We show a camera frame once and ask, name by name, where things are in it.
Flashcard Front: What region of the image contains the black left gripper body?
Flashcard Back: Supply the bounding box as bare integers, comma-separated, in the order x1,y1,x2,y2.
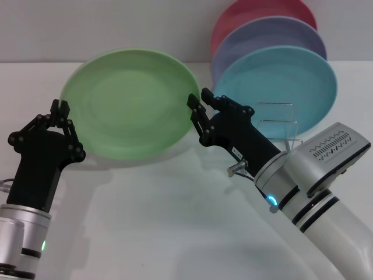
7,128,73,213

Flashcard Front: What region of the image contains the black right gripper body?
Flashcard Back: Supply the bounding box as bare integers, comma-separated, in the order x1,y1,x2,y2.
208,112,282,177

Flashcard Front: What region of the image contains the green plate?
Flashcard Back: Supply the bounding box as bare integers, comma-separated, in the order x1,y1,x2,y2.
59,48,202,162

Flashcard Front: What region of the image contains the blue plate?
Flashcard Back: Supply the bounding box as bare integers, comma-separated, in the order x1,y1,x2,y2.
214,45,339,138

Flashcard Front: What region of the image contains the purple plate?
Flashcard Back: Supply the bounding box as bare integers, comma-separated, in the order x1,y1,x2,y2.
210,16,328,85

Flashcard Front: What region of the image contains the red plate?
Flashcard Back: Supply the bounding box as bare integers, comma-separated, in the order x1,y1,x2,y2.
210,0,318,64

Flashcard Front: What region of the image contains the metal right wrist connector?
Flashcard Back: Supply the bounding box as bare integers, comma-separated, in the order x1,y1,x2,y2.
227,159,249,177

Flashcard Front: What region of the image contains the metal wire plate rack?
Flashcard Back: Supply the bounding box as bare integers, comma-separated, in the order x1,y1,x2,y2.
256,101,304,152

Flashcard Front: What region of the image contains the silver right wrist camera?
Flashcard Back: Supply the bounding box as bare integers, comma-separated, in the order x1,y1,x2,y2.
287,121,372,199

